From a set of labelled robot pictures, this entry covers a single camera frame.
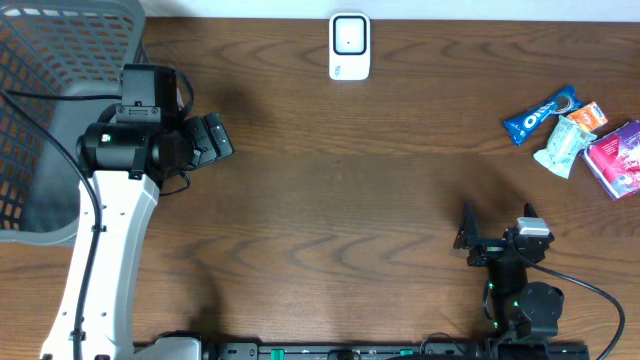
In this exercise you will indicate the blue snack bar wrapper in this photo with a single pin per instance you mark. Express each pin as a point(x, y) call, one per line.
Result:
point(521, 127)

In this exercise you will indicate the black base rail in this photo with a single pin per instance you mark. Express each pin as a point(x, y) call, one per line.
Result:
point(400, 351)

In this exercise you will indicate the dark grey plastic basket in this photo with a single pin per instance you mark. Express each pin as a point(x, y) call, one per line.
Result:
point(64, 57)

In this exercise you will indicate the purple red tissue pack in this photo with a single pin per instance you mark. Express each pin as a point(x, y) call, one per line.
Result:
point(614, 160)

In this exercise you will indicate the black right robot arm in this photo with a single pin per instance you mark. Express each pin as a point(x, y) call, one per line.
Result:
point(520, 309)

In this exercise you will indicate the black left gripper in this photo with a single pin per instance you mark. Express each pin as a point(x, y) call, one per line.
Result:
point(201, 141)

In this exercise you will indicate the white barcode scanner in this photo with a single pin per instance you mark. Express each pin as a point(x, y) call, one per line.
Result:
point(349, 47)

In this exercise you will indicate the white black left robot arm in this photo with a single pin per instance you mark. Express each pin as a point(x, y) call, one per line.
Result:
point(124, 163)

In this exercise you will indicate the teal packet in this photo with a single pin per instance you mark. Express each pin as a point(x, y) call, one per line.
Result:
point(565, 142)

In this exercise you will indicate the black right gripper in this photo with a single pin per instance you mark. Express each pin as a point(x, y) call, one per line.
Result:
point(493, 243)

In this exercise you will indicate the orange tissue pocket pack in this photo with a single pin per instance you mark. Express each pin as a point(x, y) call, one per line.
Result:
point(590, 117)

